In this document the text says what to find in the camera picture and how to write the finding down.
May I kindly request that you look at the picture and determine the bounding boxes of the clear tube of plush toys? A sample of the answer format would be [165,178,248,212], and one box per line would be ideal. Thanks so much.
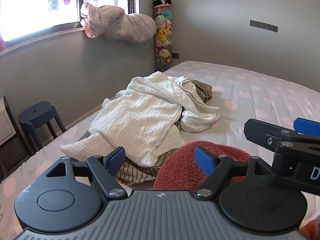
[153,4,173,71]

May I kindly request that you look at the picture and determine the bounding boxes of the dark blue plastic stool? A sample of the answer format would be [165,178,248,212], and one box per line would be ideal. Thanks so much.
[19,101,67,153]

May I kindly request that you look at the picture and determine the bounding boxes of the white muslin pants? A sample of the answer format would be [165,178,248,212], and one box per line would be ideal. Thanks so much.
[89,71,221,140]

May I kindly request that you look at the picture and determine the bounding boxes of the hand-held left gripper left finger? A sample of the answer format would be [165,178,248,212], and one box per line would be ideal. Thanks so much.
[45,147,128,200]

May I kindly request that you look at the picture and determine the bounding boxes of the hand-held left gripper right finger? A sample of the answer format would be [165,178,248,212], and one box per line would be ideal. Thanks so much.
[194,147,274,200]

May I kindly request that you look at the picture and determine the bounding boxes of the bed with pink dotted sheet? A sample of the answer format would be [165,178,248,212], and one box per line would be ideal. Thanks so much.
[0,60,320,240]

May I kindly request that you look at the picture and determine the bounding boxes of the person's red fleece clothing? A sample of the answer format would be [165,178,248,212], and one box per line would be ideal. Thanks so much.
[152,141,253,191]

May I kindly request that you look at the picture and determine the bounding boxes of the white muslin top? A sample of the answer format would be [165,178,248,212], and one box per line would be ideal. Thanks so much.
[59,124,183,168]

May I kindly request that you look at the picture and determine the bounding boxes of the brown striped garment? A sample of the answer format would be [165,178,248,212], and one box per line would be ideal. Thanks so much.
[70,79,213,186]

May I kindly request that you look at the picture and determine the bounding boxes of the grey wall switch panel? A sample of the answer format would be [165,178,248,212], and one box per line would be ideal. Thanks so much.
[249,19,279,33]

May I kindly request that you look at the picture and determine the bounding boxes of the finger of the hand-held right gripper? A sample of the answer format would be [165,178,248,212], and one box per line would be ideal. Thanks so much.
[244,119,320,153]
[293,117,320,136]

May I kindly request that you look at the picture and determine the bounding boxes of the rolled white pink duvet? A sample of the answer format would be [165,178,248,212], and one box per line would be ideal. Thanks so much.
[80,2,157,46]

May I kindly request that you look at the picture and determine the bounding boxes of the window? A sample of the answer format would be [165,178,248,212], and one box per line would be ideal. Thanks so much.
[0,0,139,53]

